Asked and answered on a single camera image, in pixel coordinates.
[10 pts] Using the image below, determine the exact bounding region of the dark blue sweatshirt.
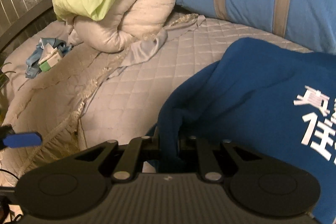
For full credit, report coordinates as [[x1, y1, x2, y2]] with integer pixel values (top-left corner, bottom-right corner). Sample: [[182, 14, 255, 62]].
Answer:
[[157, 38, 335, 223]]

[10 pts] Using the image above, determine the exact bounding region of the grey quilted bed cover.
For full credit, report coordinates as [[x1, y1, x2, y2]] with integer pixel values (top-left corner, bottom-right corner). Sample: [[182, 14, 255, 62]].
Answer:
[[1, 13, 305, 186]]

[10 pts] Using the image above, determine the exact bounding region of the green white small box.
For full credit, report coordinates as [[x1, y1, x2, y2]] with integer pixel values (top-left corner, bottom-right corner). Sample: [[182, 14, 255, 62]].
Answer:
[[39, 52, 63, 72]]

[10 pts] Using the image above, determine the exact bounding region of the blue and white crumpled cloth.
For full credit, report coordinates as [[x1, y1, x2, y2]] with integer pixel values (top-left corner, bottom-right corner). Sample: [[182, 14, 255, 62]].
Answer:
[[25, 38, 72, 79]]

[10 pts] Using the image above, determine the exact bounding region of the light grey cloth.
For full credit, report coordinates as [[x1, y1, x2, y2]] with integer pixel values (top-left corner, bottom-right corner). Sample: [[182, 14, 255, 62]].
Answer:
[[107, 13, 206, 79]]

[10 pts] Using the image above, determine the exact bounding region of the white folded quilt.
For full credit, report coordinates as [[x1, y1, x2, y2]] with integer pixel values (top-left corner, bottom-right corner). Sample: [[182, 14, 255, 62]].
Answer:
[[68, 0, 176, 53]]

